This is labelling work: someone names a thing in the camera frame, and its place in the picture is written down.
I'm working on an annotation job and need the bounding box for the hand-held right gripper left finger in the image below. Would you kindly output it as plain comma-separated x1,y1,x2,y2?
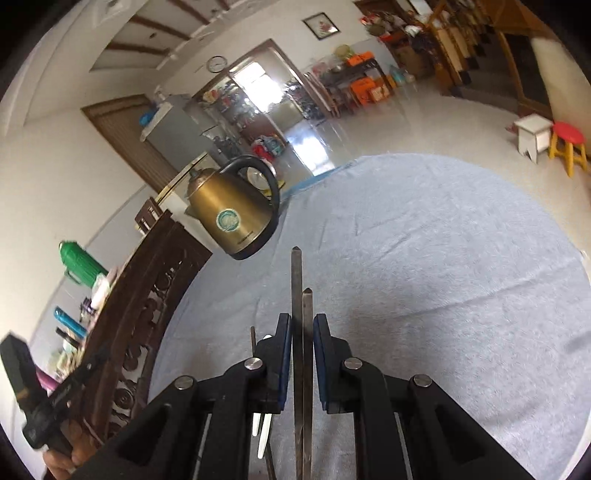
71,313,294,480

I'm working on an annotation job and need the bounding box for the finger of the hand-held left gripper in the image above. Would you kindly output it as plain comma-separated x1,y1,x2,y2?
68,342,113,394

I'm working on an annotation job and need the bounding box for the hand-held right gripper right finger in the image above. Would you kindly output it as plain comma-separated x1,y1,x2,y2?
313,314,536,480

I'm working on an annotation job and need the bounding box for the person's left hand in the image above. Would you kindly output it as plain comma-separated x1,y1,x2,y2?
44,418,100,480

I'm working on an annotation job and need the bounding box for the blue water bottle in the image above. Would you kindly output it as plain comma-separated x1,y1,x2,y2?
54,307,88,337

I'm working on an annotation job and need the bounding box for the white plastic bowl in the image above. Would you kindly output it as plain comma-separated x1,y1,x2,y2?
91,273,112,310

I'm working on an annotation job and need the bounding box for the carved wooden sideboard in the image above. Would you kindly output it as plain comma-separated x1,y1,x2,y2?
76,210,213,462

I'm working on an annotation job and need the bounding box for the green thermos flask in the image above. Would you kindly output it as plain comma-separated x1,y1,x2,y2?
58,240,109,289

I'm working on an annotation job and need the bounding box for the gold electric kettle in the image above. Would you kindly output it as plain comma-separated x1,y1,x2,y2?
185,154,281,261

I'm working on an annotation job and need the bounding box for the wooden chair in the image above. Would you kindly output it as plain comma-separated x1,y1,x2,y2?
135,196,164,236

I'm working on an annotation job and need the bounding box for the white chest freezer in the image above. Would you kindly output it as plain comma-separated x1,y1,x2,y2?
154,154,222,206

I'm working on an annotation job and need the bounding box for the grey refrigerator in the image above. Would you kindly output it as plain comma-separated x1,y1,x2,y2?
140,95,222,181

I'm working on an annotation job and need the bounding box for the large orange box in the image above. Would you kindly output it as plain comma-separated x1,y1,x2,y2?
351,78,393,106

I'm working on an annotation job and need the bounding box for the dark wooden dining table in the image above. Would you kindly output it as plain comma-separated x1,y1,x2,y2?
318,58,398,116

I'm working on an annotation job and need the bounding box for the white wooden stool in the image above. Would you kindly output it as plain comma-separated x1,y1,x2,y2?
515,114,554,164

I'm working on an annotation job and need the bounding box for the red and yellow stool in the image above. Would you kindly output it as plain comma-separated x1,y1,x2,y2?
549,121,589,178

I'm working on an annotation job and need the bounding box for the wooden staircase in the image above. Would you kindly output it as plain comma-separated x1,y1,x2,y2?
429,0,555,121

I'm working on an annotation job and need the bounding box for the cream armchair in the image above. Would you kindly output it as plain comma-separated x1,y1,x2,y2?
531,37,578,121

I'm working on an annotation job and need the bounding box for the framed wall picture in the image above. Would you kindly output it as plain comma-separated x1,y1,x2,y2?
302,13,341,41

